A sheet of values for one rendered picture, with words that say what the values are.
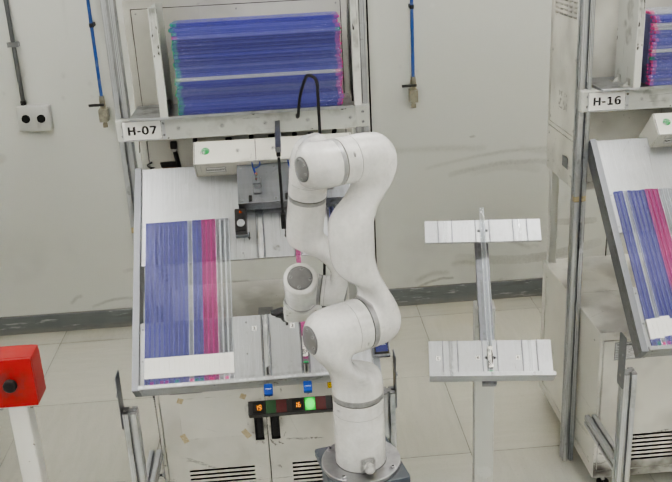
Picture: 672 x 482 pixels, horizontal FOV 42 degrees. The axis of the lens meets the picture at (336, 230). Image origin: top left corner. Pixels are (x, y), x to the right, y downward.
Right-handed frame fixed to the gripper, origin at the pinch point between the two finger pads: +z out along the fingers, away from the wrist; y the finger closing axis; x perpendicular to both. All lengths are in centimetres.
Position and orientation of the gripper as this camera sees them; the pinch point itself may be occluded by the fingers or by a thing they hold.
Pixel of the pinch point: (303, 317)
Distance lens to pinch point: 241.6
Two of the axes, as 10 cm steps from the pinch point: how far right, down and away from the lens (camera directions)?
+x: -1.1, -9.2, 3.9
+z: -0.1, 3.9, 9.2
